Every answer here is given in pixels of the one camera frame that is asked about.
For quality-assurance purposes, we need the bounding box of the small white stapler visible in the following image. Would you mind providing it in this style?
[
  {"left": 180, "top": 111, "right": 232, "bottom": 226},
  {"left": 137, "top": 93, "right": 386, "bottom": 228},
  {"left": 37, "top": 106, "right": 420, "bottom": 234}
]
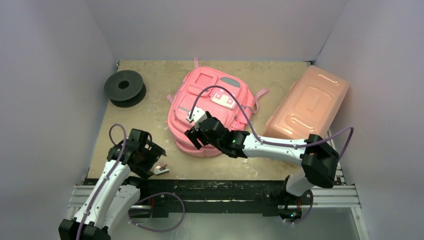
[{"left": 153, "top": 164, "right": 170, "bottom": 176}]

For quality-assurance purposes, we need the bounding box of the pink student backpack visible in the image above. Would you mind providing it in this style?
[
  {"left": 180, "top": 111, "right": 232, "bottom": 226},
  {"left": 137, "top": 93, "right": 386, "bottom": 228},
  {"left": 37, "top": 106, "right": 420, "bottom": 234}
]
[{"left": 167, "top": 59, "right": 269, "bottom": 157}]

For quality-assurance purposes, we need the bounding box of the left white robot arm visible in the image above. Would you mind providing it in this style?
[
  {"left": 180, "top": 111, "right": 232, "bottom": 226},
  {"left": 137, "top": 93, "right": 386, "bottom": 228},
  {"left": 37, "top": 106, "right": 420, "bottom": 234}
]
[{"left": 58, "top": 128, "right": 166, "bottom": 240}]

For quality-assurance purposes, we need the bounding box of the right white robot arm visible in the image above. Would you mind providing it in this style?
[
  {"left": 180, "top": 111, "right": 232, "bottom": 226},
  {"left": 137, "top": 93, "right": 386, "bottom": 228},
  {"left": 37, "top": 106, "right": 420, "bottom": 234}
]
[{"left": 184, "top": 108, "right": 339, "bottom": 204}]

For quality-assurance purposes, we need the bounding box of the black filament spool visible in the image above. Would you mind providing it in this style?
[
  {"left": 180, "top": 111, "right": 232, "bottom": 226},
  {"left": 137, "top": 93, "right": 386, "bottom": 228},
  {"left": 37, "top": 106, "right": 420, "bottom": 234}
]
[{"left": 103, "top": 70, "right": 147, "bottom": 108}]

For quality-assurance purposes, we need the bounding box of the pink translucent plastic box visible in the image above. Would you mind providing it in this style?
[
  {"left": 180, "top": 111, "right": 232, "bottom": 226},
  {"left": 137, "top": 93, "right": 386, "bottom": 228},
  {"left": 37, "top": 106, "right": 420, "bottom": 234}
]
[{"left": 261, "top": 65, "right": 350, "bottom": 139}]

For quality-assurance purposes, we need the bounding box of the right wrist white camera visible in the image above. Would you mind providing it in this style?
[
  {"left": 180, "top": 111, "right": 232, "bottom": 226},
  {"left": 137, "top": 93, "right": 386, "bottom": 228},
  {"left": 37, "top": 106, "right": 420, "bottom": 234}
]
[{"left": 186, "top": 106, "right": 208, "bottom": 131}]

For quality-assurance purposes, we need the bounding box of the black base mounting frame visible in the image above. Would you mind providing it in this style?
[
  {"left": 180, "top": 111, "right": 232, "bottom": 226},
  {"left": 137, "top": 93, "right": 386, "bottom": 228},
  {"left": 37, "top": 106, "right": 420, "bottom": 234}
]
[{"left": 123, "top": 176, "right": 318, "bottom": 222}]

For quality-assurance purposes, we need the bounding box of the aluminium rail frame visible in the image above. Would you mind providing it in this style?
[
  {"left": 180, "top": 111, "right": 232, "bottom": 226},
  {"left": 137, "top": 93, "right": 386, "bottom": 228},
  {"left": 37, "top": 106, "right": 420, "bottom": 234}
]
[{"left": 58, "top": 167, "right": 369, "bottom": 240}]

